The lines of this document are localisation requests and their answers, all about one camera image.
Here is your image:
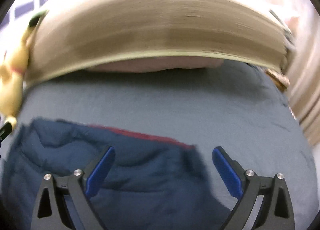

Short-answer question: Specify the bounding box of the grey bed sheet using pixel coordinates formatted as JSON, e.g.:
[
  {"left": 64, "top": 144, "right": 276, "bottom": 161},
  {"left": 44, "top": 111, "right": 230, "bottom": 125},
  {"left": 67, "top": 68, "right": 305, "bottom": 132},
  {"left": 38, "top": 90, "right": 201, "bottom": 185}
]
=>
[{"left": 1, "top": 61, "right": 319, "bottom": 229}]

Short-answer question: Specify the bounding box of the pink pillow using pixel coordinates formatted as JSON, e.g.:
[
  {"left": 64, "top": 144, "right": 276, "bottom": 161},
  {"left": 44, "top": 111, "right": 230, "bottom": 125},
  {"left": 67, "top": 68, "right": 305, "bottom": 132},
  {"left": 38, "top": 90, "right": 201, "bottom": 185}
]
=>
[{"left": 87, "top": 56, "right": 224, "bottom": 73}]

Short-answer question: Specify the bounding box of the navy blue puffer jacket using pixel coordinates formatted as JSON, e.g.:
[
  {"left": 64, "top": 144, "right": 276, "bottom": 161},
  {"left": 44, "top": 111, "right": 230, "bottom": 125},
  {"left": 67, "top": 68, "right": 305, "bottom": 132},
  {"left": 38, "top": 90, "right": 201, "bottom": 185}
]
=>
[{"left": 1, "top": 119, "right": 230, "bottom": 229}]

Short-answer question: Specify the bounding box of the yellow Pikachu plush toy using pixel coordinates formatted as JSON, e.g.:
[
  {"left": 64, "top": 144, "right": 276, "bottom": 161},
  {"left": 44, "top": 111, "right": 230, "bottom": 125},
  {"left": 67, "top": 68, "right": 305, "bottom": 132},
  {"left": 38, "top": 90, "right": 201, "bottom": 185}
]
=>
[{"left": 1, "top": 10, "right": 47, "bottom": 129}]

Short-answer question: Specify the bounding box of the white wardrobe with purple panels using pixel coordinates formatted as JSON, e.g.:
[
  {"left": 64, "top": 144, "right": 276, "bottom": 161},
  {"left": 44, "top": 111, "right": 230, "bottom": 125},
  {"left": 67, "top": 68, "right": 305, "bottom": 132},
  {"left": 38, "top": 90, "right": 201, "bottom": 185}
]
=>
[{"left": 1, "top": 0, "right": 48, "bottom": 33}]

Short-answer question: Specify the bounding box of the beige curtain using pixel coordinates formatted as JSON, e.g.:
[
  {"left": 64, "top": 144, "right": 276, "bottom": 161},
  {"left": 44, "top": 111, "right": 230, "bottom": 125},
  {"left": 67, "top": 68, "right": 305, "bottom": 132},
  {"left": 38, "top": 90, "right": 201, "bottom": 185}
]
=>
[{"left": 286, "top": 16, "right": 319, "bottom": 146}]

